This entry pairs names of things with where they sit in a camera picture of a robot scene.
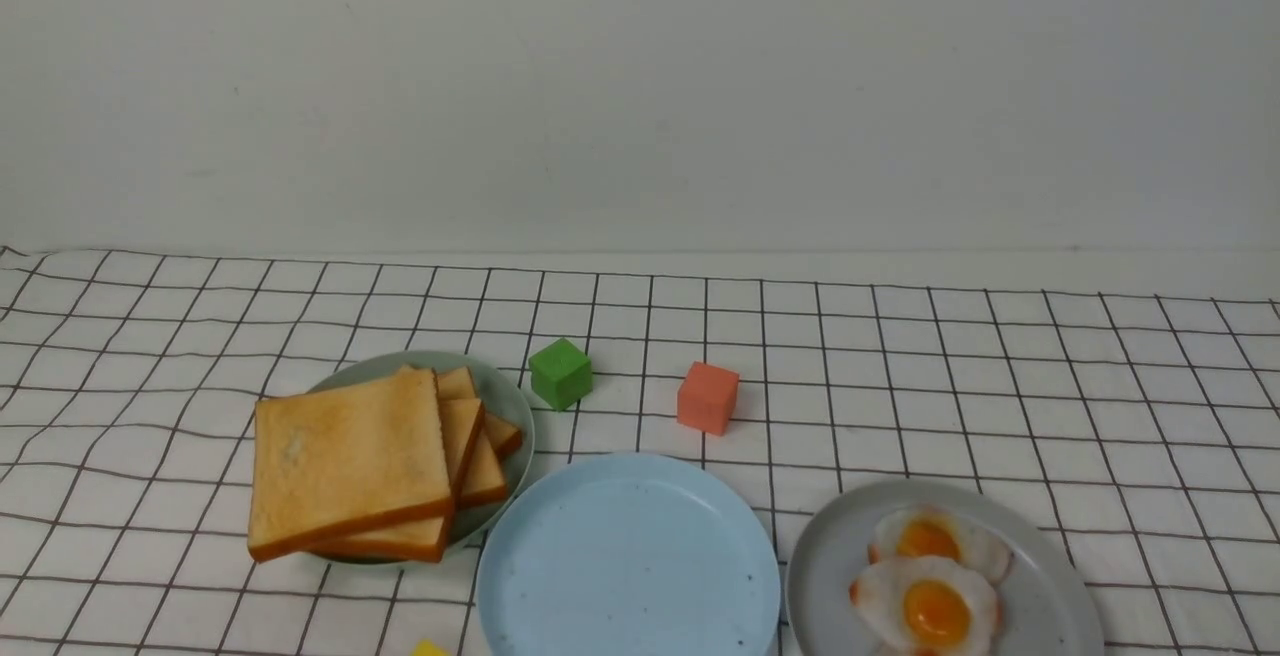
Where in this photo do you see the green cube block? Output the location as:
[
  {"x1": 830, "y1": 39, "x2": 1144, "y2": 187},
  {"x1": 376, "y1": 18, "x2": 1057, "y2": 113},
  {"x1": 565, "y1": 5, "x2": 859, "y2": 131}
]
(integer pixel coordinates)
[{"x1": 527, "y1": 338, "x2": 594, "y2": 411}]

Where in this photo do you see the orange-red cube block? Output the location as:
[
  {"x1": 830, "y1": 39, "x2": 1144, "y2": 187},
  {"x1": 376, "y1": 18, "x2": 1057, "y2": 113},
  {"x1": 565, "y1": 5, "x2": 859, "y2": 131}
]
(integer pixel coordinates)
[{"x1": 676, "y1": 361, "x2": 740, "y2": 437}]

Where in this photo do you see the pale green plate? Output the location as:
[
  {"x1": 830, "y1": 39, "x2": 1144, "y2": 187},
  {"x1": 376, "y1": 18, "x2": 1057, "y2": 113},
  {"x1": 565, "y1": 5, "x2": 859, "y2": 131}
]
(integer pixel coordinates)
[{"x1": 311, "y1": 351, "x2": 535, "y2": 565}]

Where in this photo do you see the toast slice on green plate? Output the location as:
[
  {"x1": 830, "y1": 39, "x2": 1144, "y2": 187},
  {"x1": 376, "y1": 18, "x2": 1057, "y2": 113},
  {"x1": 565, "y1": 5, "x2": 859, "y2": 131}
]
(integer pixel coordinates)
[{"x1": 438, "y1": 366, "x2": 508, "y2": 509}]

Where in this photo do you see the light blue plate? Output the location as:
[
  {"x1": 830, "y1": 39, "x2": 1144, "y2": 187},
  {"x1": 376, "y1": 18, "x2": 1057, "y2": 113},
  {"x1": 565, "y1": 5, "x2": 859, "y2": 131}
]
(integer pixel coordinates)
[{"x1": 475, "y1": 454, "x2": 782, "y2": 655}]

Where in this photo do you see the fried egg, far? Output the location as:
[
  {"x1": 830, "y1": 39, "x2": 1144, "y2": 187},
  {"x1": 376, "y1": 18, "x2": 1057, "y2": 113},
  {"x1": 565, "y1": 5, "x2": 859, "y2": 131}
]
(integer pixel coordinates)
[{"x1": 867, "y1": 504, "x2": 1012, "y2": 586}]

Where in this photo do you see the fried egg,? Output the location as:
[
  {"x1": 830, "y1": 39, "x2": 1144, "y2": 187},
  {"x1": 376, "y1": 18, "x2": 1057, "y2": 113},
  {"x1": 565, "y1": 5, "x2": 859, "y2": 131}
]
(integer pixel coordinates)
[
  {"x1": 867, "y1": 504, "x2": 1012, "y2": 586},
  {"x1": 849, "y1": 556, "x2": 1002, "y2": 655}
]

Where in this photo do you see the yellow cube block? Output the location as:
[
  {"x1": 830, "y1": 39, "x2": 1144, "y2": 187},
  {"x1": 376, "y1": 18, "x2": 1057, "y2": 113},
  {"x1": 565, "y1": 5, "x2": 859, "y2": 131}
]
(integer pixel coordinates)
[{"x1": 410, "y1": 639, "x2": 451, "y2": 656}]

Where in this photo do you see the fried egg, middle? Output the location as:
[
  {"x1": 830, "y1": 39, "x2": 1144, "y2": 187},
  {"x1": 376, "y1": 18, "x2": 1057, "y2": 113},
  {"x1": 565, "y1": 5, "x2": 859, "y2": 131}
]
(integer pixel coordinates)
[{"x1": 849, "y1": 556, "x2": 1002, "y2": 655}]

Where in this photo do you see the grey plate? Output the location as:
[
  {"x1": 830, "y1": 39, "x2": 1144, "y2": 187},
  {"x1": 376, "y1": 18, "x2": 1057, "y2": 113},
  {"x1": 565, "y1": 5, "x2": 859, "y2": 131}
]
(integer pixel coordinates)
[{"x1": 785, "y1": 479, "x2": 1105, "y2": 655}]

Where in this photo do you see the white grid-pattern tablecloth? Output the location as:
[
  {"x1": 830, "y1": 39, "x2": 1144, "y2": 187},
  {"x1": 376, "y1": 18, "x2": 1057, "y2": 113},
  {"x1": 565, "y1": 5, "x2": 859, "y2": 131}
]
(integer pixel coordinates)
[{"x1": 1, "y1": 246, "x2": 1279, "y2": 655}]

